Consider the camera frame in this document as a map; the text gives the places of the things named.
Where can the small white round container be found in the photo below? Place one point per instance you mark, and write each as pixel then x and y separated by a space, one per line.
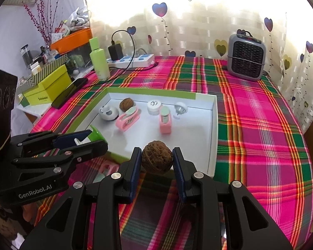
pixel 154 110

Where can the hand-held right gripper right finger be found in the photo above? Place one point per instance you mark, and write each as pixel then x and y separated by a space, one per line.
pixel 178 172

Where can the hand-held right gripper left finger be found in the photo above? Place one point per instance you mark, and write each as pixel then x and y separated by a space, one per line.
pixel 135 172

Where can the shallow green and white box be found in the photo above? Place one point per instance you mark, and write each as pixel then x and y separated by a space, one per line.
pixel 193 140

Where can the grey smiley face toy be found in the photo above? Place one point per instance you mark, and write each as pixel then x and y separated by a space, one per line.
pixel 112 114

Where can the heart print curtain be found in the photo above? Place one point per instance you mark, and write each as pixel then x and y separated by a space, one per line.
pixel 198 26

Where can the pink plaid tablecloth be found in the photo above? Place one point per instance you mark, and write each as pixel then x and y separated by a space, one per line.
pixel 250 135

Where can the clear storage bin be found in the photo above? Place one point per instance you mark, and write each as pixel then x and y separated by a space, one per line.
pixel 78 57

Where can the pink flower branches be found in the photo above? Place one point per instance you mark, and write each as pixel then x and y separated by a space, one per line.
pixel 45 18

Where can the small white knob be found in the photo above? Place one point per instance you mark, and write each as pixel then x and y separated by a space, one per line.
pixel 180 108

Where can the grey striped cardboard box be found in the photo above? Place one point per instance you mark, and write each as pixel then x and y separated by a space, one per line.
pixel 52 65

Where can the grey space heater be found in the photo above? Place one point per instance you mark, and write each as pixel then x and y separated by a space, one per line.
pixel 246 57

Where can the colourful paper packets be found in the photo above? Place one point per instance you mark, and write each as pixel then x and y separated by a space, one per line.
pixel 60 32

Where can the orange bin lid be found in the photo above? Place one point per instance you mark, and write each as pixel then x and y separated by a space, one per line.
pixel 73 40

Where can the white and blue power strip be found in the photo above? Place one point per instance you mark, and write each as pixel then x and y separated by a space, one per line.
pixel 143 61

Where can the dark patterned clothing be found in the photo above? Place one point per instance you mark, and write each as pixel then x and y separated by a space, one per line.
pixel 5 221

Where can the green and white round knob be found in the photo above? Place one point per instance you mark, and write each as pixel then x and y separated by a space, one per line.
pixel 96 135

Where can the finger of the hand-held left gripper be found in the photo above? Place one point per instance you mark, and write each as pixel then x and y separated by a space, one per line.
pixel 88 149
pixel 67 139

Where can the pink clip with green pad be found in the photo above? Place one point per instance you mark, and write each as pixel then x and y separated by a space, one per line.
pixel 108 168
pixel 125 125
pixel 165 126

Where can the black smartphone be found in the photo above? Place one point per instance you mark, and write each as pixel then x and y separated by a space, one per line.
pixel 67 93

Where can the brown walnut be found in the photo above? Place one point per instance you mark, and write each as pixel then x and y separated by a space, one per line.
pixel 156 156
pixel 125 104

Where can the glass jar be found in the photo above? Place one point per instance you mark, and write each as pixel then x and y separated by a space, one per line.
pixel 26 56

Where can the light green bottle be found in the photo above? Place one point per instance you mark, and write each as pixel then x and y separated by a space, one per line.
pixel 100 62

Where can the yellow-green cardboard box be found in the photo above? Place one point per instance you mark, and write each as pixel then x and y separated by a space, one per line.
pixel 54 80

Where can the black charger adapter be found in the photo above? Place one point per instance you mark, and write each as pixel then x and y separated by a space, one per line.
pixel 115 52

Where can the white crumpled bundle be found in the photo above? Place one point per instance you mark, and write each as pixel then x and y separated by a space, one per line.
pixel 79 18

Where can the small white ball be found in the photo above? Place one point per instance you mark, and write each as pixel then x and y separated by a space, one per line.
pixel 75 72

